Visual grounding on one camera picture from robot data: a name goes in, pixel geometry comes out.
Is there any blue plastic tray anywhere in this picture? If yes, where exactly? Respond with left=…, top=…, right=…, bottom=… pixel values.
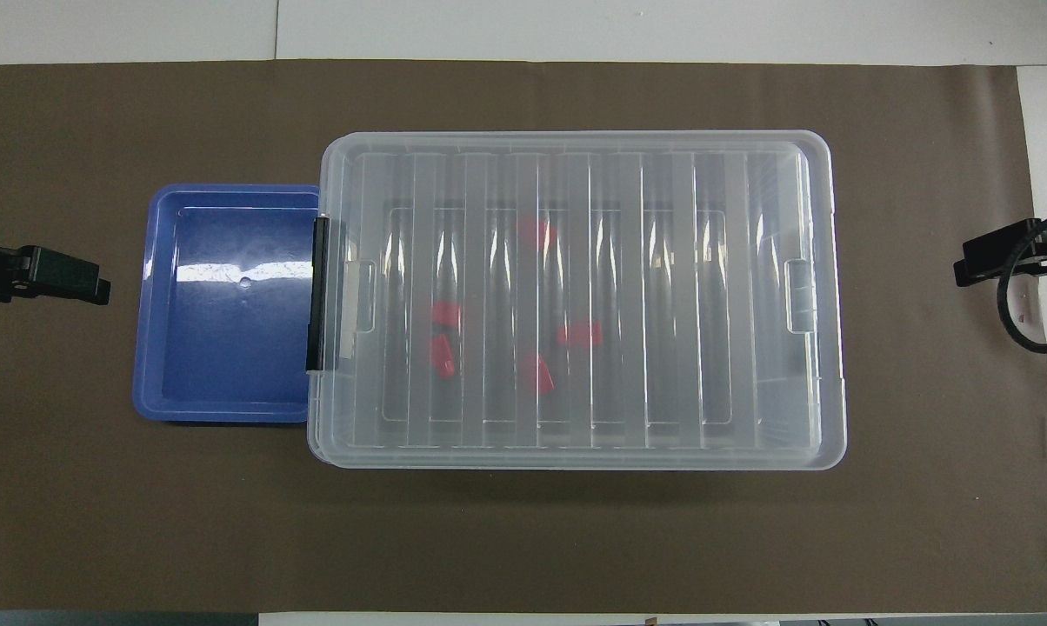
left=132, top=183, right=323, bottom=424

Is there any brown paper table mat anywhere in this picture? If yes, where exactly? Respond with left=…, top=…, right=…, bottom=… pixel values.
left=0, top=59, right=1047, bottom=614

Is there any clear plastic storage box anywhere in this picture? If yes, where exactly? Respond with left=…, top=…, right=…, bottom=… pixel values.
left=306, top=130, right=848, bottom=471

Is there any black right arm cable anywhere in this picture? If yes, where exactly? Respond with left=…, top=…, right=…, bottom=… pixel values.
left=997, top=207, right=1047, bottom=355

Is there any clear ribbed plastic lid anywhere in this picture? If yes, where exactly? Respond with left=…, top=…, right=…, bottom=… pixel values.
left=318, top=130, right=848, bottom=471

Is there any black box latch handle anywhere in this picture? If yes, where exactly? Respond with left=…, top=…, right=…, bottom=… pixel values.
left=305, top=216, right=330, bottom=374

